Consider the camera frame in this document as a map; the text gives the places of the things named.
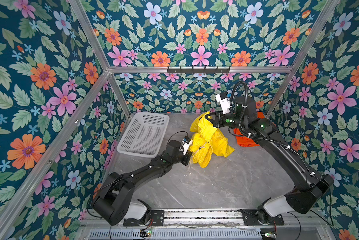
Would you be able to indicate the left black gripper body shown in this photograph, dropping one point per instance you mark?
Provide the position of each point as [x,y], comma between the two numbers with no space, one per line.
[185,158]

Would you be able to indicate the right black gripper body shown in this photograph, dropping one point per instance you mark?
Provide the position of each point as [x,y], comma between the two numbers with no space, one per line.
[230,120]

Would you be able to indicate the orange shorts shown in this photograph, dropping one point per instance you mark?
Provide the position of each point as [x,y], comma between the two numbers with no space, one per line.
[245,138]

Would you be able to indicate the yellow shorts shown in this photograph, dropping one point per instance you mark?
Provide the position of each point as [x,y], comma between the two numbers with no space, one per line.
[207,141]

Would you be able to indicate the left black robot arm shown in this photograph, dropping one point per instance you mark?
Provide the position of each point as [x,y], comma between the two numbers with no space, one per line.
[113,200]

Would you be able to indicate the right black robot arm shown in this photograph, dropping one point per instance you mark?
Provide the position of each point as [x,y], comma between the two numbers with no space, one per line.
[309,186]

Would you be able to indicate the white plastic laundry basket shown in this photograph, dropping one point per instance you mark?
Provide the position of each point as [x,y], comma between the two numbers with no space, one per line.
[144,135]

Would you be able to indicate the left electronics board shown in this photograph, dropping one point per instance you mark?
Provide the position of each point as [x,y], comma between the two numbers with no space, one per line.
[145,233]

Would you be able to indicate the electronics board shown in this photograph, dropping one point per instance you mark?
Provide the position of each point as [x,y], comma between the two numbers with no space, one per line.
[268,235]
[145,233]

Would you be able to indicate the right electronics board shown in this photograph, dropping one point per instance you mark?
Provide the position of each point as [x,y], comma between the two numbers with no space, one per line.
[268,235]

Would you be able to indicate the white ventilation grille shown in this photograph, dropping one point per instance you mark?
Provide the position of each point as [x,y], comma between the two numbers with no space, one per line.
[177,234]

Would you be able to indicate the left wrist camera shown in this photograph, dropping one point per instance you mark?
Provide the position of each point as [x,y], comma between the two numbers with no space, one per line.
[185,145]

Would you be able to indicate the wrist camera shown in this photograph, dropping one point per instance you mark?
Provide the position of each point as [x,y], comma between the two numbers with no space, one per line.
[223,99]
[185,145]

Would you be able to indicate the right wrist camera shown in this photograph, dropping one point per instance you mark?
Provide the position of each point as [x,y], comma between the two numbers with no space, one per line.
[223,99]

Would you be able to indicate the black hook rail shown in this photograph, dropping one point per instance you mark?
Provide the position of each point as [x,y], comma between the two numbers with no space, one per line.
[198,70]

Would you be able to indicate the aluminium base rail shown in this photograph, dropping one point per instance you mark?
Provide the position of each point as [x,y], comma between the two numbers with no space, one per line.
[213,219]

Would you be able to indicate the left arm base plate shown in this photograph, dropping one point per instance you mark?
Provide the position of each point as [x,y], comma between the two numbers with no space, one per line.
[154,218]

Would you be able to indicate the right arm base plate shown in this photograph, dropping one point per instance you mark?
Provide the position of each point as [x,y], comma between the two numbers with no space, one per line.
[256,217]

